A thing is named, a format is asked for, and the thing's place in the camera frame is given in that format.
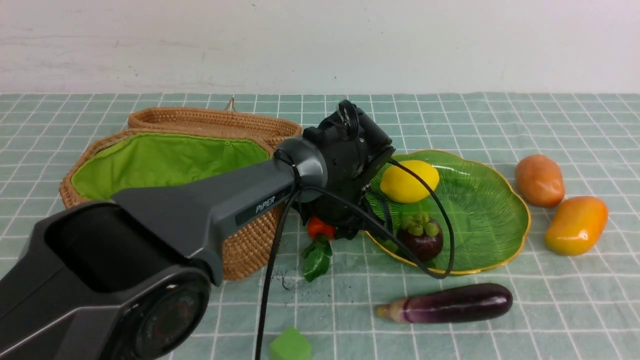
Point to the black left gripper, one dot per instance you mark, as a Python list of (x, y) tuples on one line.
[(347, 222)]

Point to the yellow lemon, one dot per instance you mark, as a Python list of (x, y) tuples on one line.
[(402, 187)]

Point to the orange carrot with leaves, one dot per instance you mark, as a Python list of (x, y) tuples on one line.
[(316, 256)]

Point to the dark purple mangosteen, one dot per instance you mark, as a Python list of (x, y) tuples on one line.
[(422, 234)]

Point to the purple eggplant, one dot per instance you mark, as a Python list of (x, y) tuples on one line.
[(463, 304)]

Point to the brown potato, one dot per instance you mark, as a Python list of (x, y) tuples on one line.
[(539, 180)]

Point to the orange yellow mango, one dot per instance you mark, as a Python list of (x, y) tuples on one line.
[(577, 226)]

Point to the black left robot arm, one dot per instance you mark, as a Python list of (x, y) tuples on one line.
[(130, 279)]

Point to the woven wicker basket lid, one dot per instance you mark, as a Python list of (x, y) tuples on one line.
[(271, 130)]

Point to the green leaf-shaped glass plate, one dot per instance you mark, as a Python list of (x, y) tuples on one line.
[(489, 220)]

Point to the green foam cube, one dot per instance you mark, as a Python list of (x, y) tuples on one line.
[(290, 345)]

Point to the woven wicker basket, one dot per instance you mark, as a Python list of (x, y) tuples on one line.
[(136, 158)]

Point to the teal checkered tablecloth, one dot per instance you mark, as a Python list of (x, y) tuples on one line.
[(565, 307)]

